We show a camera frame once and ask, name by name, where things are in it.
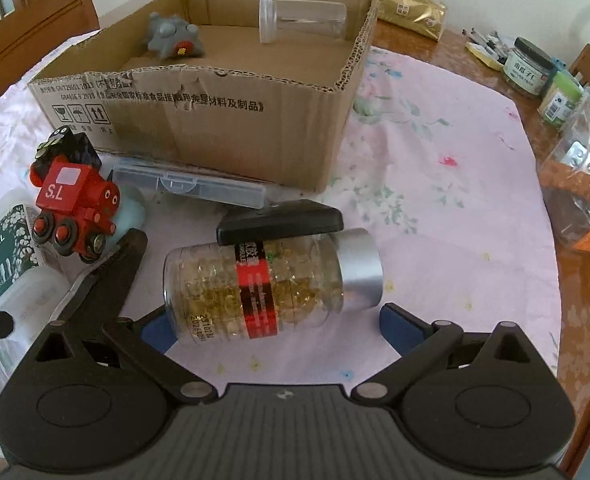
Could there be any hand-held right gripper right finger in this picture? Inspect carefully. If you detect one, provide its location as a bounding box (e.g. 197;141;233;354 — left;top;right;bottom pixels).
352;302;540;406

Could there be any wooden chair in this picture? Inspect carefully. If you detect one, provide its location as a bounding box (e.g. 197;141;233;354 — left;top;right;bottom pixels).
0;0;100;122
567;43;590;88

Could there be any bundle of pens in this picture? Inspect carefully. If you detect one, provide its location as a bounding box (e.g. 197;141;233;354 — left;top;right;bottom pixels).
462;26;514;72

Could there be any white bottle with green label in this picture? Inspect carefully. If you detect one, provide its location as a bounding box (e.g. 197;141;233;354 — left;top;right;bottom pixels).
0;187;83;358

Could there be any clear plastic bag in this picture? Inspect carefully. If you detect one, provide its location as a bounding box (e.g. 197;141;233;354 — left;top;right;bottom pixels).
537;105;590;253

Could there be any clear plastic jar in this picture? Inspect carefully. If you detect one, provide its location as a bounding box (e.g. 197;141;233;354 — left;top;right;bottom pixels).
258;0;348;43

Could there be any grey plush toy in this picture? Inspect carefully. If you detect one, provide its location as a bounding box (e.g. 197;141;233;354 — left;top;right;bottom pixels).
146;11;207;61

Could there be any capsule bottle with silver cap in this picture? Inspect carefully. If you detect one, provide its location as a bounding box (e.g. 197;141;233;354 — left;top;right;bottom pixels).
162;227;384;348

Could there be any jar with green lid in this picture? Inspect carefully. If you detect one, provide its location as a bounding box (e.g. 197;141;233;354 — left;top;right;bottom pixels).
537;70;586;128

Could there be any gold foil bag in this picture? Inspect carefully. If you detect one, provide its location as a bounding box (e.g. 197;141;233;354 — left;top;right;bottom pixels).
366;0;448;42

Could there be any light blue plastic object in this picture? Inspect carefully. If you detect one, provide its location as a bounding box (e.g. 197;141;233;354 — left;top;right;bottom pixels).
110;184;148;242

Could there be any clear plastic refill case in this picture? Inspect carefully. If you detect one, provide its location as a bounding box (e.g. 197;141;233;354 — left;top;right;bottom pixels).
112;157;267;209

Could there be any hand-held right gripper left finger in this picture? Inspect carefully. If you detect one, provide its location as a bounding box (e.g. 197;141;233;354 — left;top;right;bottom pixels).
22;307;220;406

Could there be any glass jar with dark lid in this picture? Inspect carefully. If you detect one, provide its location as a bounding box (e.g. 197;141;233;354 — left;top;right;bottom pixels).
503;36;558;100

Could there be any black wallet case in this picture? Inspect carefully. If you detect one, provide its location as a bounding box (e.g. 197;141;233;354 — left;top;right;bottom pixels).
216;200;344;247

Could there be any brown cardboard box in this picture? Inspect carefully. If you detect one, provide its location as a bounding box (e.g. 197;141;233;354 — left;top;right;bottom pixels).
27;0;380;193

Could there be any red toy train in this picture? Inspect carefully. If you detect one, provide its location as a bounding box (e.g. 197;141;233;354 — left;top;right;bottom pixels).
29;155;122;263

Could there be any black toy train wagon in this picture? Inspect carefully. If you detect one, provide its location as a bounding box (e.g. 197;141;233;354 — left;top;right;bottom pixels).
36;127;103;171

